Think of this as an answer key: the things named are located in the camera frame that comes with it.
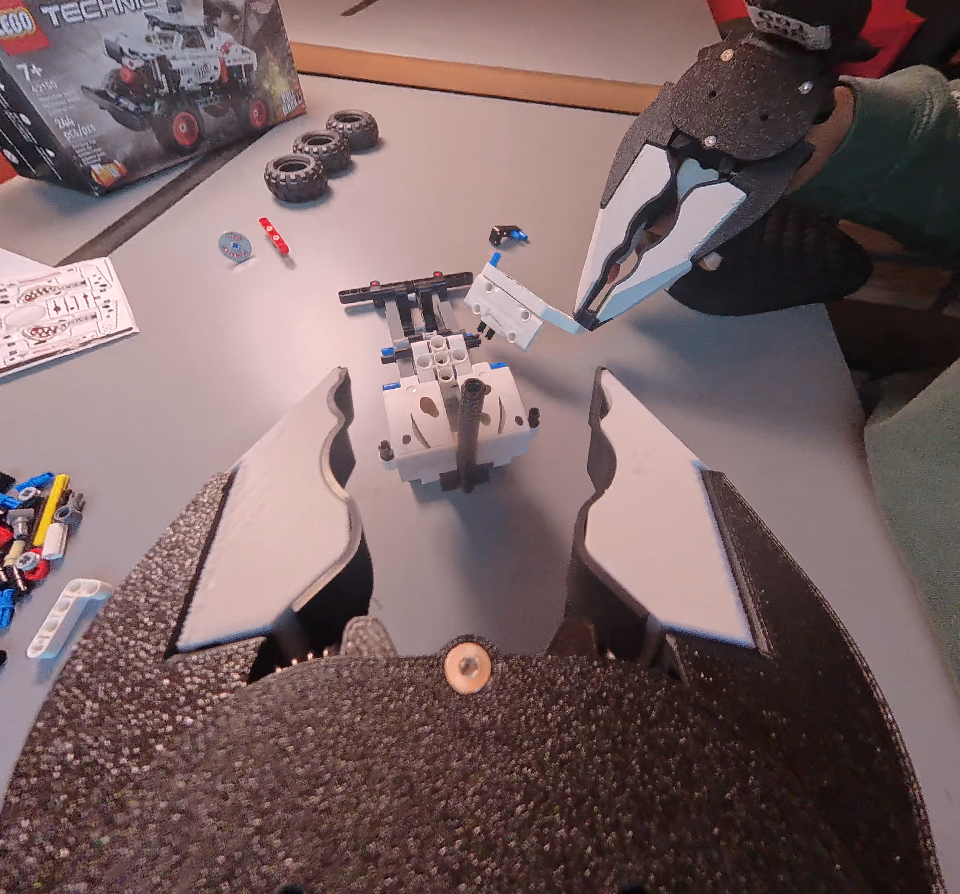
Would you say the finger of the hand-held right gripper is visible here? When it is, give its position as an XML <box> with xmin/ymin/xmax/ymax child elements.
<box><xmin>572</xmin><ymin>144</ymin><xmax>682</xmax><ymax>331</ymax></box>
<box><xmin>605</xmin><ymin>179</ymin><xmax>750</xmax><ymax>328</ymax></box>

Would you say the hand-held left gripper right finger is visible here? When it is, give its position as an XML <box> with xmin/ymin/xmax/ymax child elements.
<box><xmin>569</xmin><ymin>369</ymin><xmax>757</xmax><ymax>652</ymax></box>

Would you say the white angled brick piece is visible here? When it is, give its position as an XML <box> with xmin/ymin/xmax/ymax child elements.
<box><xmin>26</xmin><ymin>578</ymin><xmax>114</xmax><ymax>663</ymax></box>

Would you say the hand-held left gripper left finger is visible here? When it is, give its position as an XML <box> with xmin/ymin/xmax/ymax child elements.
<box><xmin>171</xmin><ymin>368</ymin><xmax>375</xmax><ymax>655</ymax></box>

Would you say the person's green sweatshirt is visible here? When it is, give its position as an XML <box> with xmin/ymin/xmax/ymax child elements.
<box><xmin>861</xmin><ymin>360</ymin><xmax>960</xmax><ymax>703</ymax></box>

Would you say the toy brick model car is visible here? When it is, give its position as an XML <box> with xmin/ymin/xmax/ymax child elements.
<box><xmin>336</xmin><ymin>272</ymin><xmax>541</xmax><ymax>495</ymax></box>

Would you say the pile of small brick pieces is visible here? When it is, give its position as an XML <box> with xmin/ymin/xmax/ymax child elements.
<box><xmin>0</xmin><ymin>468</ymin><xmax>88</xmax><ymax>642</ymax></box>

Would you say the sticker sheet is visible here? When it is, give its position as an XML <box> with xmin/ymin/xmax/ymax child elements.
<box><xmin>0</xmin><ymin>248</ymin><xmax>141</xmax><ymax>379</ymax></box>

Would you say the adjoining desk with wooden edge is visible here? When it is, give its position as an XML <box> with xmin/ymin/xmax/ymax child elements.
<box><xmin>276</xmin><ymin>0</ymin><xmax>724</xmax><ymax>117</ymax></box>

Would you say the black toy set box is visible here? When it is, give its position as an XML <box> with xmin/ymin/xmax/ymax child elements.
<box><xmin>0</xmin><ymin>0</ymin><xmax>306</xmax><ymax>199</ymax></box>

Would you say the black toy tyre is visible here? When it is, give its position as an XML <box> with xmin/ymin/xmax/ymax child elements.
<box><xmin>263</xmin><ymin>153</ymin><xmax>331</xmax><ymax>207</ymax></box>
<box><xmin>291</xmin><ymin>128</ymin><xmax>354</xmax><ymax>177</ymax></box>
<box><xmin>324</xmin><ymin>108</ymin><xmax>382</xmax><ymax>154</ymax></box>

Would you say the white brick hood panel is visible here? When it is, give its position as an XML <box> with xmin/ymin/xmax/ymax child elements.
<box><xmin>464</xmin><ymin>252</ymin><xmax>585</xmax><ymax>354</ymax></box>

